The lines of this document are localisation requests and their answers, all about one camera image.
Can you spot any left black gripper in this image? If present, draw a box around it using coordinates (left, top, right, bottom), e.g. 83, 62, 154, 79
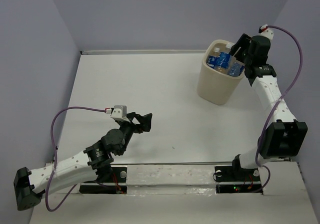
117, 112, 152, 156

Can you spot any blue label bottle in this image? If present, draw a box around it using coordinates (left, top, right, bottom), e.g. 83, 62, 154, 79
206, 47, 220, 68
227, 62, 245, 77
214, 42, 233, 74

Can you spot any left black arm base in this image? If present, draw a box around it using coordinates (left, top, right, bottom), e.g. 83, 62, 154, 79
79, 165, 128, 195

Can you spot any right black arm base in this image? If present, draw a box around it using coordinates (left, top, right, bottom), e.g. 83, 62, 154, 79
212, 166, 262, 194

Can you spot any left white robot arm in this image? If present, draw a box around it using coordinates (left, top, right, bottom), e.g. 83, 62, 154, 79
13, 105, 153, 211

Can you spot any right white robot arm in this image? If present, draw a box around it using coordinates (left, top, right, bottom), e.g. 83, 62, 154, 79
230, 33, 308, 180

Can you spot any beige plastic bin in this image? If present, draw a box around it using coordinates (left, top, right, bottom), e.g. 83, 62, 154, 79
197, 39, 245, 105

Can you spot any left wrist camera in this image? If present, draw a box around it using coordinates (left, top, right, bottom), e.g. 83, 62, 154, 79
110, 105, 129, 122

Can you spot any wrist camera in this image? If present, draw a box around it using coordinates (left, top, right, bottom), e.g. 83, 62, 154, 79
258, 24, 274, 40
110, 105, 129, 122

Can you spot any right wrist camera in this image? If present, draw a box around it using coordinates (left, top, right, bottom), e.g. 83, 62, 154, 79
258, 24, 274, 40

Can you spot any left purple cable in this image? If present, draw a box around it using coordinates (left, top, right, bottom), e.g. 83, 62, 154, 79
44, 106, 112, 212

